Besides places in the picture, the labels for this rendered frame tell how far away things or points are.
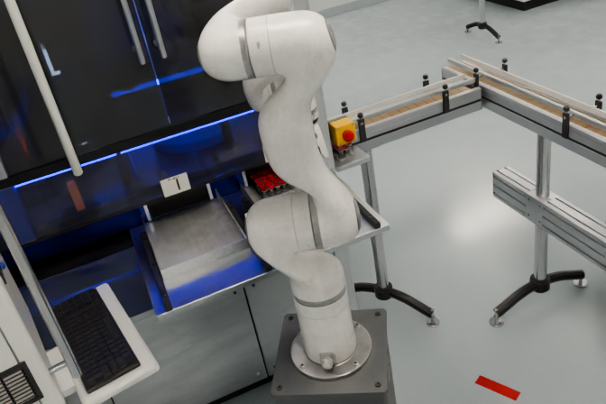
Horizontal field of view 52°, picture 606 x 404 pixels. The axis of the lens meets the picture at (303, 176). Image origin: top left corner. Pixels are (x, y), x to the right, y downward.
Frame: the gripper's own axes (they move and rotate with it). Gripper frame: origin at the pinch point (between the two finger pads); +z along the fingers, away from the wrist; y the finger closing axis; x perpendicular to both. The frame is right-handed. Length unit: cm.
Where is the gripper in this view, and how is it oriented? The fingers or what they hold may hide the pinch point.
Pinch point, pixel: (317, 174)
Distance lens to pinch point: 160.5
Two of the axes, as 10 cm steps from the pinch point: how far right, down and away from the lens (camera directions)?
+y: -3.7, -3.5, 8.6
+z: 2.5, 8.6, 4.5
